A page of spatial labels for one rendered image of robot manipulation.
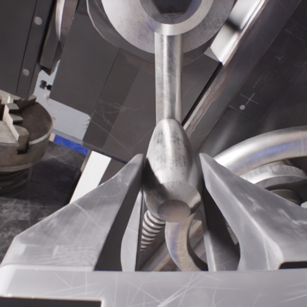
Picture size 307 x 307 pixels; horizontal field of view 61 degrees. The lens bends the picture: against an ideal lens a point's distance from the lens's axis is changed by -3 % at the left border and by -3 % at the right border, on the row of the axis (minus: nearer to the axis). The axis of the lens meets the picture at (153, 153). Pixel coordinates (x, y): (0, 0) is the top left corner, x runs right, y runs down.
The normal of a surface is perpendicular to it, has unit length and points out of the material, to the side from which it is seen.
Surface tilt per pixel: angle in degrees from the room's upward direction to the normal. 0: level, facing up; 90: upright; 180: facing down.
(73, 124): 90
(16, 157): 130
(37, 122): 90
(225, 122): 90
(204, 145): 90
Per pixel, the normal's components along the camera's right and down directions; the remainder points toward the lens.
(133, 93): -0.02, 0.57
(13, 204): 0.44, -0.73
